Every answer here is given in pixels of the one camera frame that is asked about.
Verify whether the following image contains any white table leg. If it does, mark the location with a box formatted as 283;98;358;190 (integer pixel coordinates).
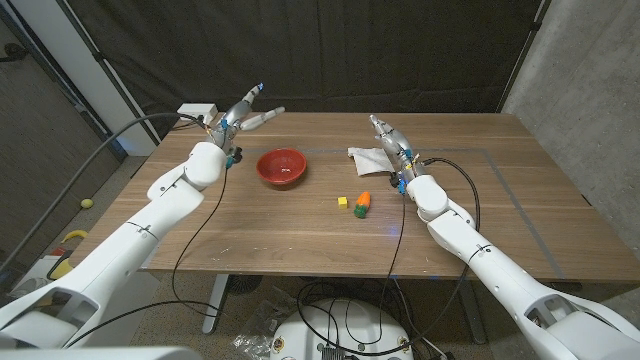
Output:
201;273;230;335

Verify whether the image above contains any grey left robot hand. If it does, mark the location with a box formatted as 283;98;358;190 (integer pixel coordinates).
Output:
207;83;286;169

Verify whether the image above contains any red bowl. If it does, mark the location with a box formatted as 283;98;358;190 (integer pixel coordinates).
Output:
255;147;308;186

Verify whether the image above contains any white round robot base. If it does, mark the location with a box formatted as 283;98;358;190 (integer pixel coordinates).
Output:
269;298;415;360

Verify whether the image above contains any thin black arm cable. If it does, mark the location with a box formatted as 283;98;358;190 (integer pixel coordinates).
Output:
64;167;231;349
344;192;407;346

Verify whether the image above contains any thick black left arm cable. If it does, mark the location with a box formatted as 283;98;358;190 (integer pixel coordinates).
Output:
0;112;211;274

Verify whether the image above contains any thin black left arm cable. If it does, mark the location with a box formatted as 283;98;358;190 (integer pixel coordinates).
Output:
64;167;231;349

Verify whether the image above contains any white cloth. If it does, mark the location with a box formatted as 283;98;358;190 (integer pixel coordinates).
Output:
347;146;396;178

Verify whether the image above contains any orange toy carrot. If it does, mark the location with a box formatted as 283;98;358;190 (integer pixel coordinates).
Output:
353;191;372;220

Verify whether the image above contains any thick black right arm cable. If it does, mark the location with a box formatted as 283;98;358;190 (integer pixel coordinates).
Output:
297;157;481;357

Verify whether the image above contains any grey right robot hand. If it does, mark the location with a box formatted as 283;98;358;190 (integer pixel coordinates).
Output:
368;114;426;194

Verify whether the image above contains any black cable loop on base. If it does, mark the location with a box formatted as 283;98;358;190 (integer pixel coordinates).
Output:
297;279;416;360

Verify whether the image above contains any black backdrop stand pole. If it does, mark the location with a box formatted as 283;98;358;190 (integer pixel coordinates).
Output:
54;0;161;146
494;0;551;114

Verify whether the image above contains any black backdrop curtain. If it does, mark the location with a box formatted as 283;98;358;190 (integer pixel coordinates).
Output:
67;0;544;139

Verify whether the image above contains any yellow toy banana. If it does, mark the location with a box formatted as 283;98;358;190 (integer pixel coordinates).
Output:
60;229;89;245

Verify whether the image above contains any black and yellow floor mat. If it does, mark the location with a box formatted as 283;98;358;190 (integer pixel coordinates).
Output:
46;249;76;281

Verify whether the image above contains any grey table leg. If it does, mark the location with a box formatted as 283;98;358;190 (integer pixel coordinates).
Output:
454;279;487;345

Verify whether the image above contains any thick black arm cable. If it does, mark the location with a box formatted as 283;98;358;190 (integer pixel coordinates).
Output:
0;112;211;274
297;157;481;357

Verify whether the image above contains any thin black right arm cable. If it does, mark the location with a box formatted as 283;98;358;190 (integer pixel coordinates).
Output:
344;192;407;346

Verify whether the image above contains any black round fan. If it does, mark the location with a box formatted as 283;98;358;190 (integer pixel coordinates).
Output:
227;273;264;296

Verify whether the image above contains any clear plastic bag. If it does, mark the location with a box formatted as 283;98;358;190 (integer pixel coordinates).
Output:
232;287;301;359

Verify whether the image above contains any white power strip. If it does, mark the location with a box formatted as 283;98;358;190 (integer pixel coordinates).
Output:
176;103;219;123

